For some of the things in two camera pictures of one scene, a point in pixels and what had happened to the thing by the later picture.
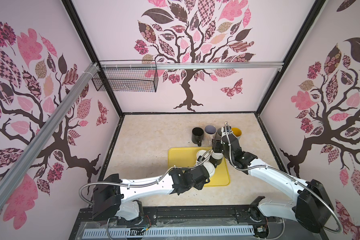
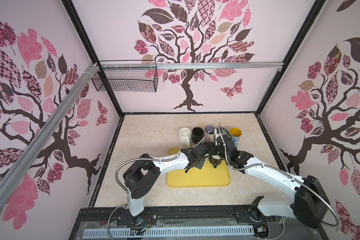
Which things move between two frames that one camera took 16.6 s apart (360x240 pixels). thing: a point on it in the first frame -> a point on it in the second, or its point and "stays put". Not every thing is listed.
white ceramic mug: x=210 y=168 -> x=184 y=135
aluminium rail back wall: x=204 y=65 stays put
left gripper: x=200 y=186 -> x=200 y=165
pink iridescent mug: x=210 y=132 stays put
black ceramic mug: x=197 y=135 stays put
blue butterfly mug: x=237 y=132 stays put
